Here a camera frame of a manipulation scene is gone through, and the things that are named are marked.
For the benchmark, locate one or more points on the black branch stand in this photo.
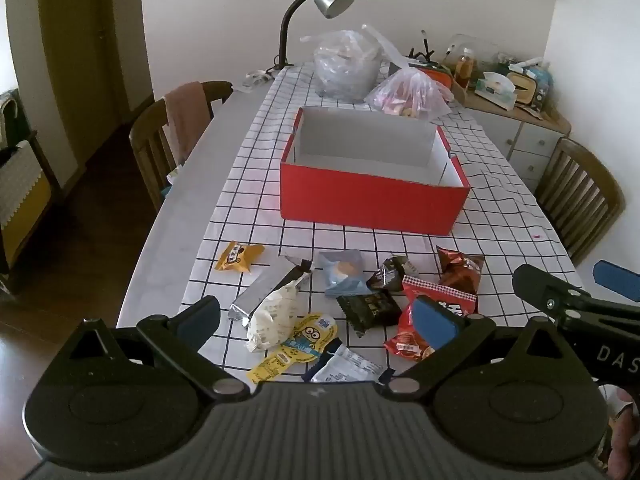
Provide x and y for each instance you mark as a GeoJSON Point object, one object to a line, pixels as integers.
{"type": "Point", "coordinates": [421, 52]}

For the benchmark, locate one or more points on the clear glass jar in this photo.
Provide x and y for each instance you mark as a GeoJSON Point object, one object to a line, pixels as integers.
{"type": "Point", "coordinates": [467, 42]}

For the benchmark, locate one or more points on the yellow cartoon snack packet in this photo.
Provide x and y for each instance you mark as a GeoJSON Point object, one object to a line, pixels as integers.
{"type": "Point", "coordinates": [310, 332]}

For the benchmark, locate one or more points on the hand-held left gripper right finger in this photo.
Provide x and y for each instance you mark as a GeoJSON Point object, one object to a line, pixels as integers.
{"type": "Point", "coordinates": [437, 322]}

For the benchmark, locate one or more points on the red snack packet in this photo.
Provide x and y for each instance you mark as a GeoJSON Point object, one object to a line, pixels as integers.
{"type": "Point", "coordinates": [440, 288]}

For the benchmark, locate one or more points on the dark brown triangular snack packet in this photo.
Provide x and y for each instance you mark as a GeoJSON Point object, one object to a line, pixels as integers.
{"type": "Point", "coordinates": [387, 272]}

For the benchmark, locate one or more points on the large clear plastic bag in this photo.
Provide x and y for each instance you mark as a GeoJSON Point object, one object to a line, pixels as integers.
{"type": "Point", "coordinates": [345, 67]}

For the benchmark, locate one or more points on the amber bottle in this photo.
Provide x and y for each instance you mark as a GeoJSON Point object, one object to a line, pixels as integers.
{"type": "Point", "coordinates": [465, 70]}

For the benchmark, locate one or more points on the black checked white tablecloth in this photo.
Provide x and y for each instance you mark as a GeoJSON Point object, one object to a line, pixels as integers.
{"type": "Point", "coordinates": [250, 200]}

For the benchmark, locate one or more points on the white and blue snack packet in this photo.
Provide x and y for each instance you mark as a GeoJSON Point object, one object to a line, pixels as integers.
{"type": "Point", "coordinates": [345, 366]}

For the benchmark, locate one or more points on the wooden slatted chair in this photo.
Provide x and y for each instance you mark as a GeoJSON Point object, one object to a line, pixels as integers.
{"type": "Point", "coordinates": [585, 185]}

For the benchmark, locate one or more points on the light blue snack packet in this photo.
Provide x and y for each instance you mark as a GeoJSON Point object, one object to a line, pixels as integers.
{"type": "Point", "coordinates": [342, 272]}

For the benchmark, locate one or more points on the wooden door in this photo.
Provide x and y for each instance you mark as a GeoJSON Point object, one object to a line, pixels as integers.
{"type": "Point", "coordinates": [90, 60]}

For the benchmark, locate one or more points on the pink plastic bag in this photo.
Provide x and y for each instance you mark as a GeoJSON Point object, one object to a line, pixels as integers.
{"type": "Point", "coordinates": [410, 92]}

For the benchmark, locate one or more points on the small yellow snack packet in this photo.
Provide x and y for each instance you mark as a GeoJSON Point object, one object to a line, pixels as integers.
{"type": "Point", "coordinates": [237, 257]}

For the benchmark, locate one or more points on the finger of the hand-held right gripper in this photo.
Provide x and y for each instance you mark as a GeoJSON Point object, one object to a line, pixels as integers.
{"type": "Point", "coordinates": [617, 280]}
{"type": "Point", "coordinates": [532, 280]}

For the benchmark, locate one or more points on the pink cloth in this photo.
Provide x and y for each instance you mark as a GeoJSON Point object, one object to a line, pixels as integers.
{"type": "Point", "coordinates": [186, 115]}

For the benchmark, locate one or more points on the wooden tissue holder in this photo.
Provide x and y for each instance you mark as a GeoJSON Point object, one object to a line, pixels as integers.
{"type": "Point", "coordinates": [524, 87]}

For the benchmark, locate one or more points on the red cardboard box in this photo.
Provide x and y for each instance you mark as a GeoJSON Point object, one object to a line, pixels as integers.
{"type": "Point", "coordinates": [370, 200]}

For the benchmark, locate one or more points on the white and green tissue box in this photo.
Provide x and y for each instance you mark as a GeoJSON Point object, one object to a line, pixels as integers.
{"type": "Point", "coordinates": [495, 90]}

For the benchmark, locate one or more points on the dark shelf unit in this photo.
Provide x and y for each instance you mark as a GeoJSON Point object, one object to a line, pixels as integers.
{"type": "Point", "coordinates": [20, 190]}

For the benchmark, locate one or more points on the black snack packet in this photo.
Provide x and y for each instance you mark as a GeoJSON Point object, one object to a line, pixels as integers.
{"type": "Point", "coordinates": [367, 307]}

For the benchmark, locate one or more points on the brown chips packet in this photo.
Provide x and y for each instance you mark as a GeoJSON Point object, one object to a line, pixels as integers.
{"type": "Point", "coordinates": [457, 272]}

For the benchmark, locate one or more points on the orange box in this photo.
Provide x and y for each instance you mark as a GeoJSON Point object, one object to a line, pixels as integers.
{"type": "Point", "coordinates": [436, 74]}

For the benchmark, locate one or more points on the silver foil snack packet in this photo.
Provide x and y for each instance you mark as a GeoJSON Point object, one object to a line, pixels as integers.
{"type": "Point", "coordinates": [260, 295]}

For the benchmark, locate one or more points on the white drawer cabinet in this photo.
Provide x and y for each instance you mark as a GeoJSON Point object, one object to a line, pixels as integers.
{"type": "Point", "coordinates": [530, 145]}

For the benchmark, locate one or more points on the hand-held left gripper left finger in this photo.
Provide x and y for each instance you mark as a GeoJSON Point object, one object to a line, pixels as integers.
{"type": "Point", "coordinates": [196, 324]}

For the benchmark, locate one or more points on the person's right hand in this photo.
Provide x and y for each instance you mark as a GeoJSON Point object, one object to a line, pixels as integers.
{"type": "Point", "coordinates": [627, 440]}

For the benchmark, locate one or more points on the wooden chair with cloth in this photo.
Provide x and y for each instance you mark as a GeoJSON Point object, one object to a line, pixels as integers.
{"type": "Point", "coordinates": [147, 150]}

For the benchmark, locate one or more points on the teal bag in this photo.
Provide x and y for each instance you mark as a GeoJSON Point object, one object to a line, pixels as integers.
{"type": "Point", "coordinates": [545, 82]}

